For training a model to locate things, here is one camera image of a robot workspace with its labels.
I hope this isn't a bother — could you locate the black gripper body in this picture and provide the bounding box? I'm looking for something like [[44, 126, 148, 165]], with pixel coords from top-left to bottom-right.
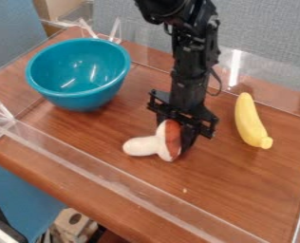
[[147, 72, 218, 139]]

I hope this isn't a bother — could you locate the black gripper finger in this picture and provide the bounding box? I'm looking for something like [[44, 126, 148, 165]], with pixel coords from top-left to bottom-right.
[[180, 123, 200, 154], [156, 113, 174, 126]]

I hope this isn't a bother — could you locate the brown white toy mushroom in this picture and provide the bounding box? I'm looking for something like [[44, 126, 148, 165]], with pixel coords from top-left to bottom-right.
[[122, 120, 182, 162]]

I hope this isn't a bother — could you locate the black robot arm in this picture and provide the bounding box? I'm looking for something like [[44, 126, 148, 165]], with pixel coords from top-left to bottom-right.
[[135, 0, 221, 151]]

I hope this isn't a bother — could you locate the blue plastic bowl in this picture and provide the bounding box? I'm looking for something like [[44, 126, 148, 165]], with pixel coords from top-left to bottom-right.
[[25, 38, 131, 112]]

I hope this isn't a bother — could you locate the yellow toy banana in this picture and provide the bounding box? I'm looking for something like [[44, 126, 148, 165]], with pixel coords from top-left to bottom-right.
[[235, 92, 273, 149]]

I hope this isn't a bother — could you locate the wooden block with hole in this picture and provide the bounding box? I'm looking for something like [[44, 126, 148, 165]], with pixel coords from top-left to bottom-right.
[[49, 208, 98, 243]]

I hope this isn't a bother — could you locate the blue cabinet panel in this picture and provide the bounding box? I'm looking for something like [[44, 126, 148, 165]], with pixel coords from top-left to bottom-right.
[[0, 166, 66, 243]]

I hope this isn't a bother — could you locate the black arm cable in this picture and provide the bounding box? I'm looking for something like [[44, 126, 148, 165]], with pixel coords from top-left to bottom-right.
[[206, 67, 223, 98]]

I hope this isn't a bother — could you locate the clear acrylic barrier wall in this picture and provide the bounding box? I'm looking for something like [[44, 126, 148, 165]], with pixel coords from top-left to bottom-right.
[[0, 44, 300, 243]]

